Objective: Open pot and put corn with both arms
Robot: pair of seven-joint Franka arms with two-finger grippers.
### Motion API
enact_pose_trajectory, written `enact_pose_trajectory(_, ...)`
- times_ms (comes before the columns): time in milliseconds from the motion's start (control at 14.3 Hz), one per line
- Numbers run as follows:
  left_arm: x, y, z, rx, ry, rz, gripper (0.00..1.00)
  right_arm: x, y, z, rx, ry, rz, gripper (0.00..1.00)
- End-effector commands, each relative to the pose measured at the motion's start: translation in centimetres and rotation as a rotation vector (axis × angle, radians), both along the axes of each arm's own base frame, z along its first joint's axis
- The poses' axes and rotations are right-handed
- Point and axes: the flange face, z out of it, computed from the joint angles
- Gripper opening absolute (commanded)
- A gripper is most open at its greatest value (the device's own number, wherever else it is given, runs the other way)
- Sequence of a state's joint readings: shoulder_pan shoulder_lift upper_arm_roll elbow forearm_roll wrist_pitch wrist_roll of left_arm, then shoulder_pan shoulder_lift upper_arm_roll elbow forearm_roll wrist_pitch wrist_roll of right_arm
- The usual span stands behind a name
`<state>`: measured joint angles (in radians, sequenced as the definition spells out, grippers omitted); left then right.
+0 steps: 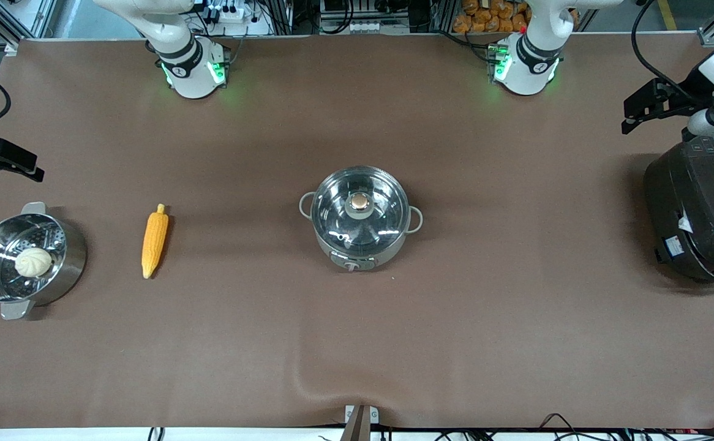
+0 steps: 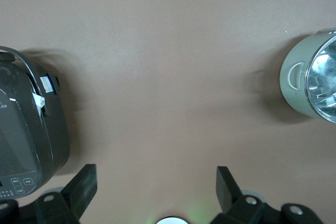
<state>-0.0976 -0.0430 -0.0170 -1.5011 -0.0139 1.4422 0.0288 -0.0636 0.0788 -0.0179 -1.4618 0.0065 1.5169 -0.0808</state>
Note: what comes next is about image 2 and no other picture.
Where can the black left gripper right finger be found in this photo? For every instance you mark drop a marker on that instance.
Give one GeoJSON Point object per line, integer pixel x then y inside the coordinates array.
{"type": "Point", "coordinates": [226, 190]}

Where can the pale green steel-lined pot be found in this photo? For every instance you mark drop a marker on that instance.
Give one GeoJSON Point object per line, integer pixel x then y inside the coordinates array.
{"type": "Point", "coordinates": [296, 77]}

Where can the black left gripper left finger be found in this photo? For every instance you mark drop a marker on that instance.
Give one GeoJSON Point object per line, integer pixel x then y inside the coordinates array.
{"type": "Point", "coordinates": [80, 190]}

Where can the dark grey rice cooker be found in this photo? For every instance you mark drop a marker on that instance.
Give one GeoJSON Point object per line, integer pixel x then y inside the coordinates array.
{"type": "Point", "coordinates": [23, 134]}

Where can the white sticker on rice cooker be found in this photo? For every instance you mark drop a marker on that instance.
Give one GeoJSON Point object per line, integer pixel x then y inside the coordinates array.
{"type": "Point", "coordinates": [46, 84]}

